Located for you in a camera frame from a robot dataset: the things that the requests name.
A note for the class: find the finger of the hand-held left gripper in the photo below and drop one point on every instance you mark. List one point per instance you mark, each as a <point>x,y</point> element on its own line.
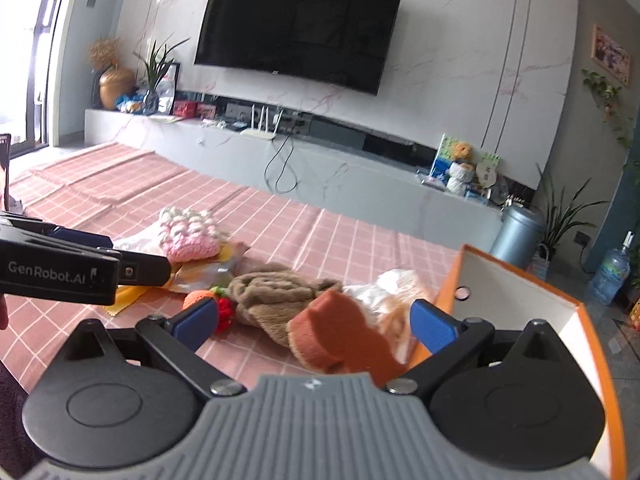
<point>145,270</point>
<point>80,237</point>

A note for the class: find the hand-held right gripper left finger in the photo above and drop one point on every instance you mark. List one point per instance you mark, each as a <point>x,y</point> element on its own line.
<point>196,321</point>

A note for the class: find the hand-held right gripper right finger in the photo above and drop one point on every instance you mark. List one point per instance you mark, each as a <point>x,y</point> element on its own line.
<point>434,327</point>

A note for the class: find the yellow label plastic packet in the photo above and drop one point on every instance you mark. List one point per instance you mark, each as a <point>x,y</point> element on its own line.
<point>210,272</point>

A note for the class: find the orange-rimmed white box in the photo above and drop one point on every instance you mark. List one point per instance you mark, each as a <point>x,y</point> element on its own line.
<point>520,300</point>

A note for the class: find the orange crochet carrot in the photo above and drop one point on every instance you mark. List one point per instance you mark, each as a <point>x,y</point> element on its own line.
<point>196,296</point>

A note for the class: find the red crochet strawberry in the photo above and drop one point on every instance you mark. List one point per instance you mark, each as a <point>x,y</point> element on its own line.
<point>227,310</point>

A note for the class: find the yellow cloth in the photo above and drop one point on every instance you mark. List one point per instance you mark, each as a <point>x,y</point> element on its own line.
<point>135,302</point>

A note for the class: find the pink and white knitted item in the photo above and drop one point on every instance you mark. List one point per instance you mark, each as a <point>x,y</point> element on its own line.
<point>190,232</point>

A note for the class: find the clear plastic bag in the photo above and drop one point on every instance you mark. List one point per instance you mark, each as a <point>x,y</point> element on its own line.
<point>385,292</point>

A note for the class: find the pink checked tablecloth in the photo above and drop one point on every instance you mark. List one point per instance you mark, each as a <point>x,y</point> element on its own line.
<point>125,185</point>

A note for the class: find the rust orange plush item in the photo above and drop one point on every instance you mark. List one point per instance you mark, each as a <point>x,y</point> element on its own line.
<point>340,330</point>

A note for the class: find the woven basket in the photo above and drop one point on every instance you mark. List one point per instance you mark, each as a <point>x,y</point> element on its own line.
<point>541,265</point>

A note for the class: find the grey metal trash can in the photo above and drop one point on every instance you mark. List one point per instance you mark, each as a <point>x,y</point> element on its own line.
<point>517,235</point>

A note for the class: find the blue snack bags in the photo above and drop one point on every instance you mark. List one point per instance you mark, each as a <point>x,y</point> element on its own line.
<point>129,103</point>

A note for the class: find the white knitted pot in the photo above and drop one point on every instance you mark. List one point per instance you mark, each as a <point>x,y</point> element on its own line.
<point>460,178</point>

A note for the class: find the gold vase with dried flowers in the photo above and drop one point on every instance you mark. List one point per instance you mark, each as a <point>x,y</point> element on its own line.
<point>116,87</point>

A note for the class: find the round hand fan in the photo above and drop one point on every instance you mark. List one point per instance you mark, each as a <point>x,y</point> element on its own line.
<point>487,174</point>

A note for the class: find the red box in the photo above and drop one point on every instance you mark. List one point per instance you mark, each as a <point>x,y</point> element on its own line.
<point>206,110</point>
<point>184,108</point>

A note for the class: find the long leaf potted plant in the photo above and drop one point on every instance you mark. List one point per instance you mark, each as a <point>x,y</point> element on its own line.
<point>562,220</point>

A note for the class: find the grey marble television cabinet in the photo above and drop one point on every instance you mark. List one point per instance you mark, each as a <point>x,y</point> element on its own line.
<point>350,180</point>

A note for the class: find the brown teddy bear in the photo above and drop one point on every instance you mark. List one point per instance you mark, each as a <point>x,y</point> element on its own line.
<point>462,151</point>

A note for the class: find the white router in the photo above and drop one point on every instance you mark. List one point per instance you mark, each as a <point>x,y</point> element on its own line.
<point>260,130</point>

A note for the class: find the blue water bottle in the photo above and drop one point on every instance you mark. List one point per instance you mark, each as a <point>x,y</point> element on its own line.
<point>610,272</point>

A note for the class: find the green plant in glass vase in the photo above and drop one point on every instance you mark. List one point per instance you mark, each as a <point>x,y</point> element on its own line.
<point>156,67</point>

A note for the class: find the orange printed floor box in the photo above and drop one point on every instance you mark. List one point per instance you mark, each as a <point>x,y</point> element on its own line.
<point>635,314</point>

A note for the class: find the hanging ivy plant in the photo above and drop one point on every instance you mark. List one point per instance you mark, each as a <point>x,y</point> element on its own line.
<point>607,95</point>

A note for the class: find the black wall socket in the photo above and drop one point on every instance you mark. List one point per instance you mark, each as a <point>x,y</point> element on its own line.
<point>581,239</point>

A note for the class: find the black picture frame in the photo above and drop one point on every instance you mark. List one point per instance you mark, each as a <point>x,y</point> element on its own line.
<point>172,85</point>

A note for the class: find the black wall television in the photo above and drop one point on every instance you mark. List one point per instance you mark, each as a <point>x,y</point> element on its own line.
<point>300,30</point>

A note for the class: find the framed wall picture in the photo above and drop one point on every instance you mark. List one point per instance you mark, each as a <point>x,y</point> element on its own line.
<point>611,54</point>

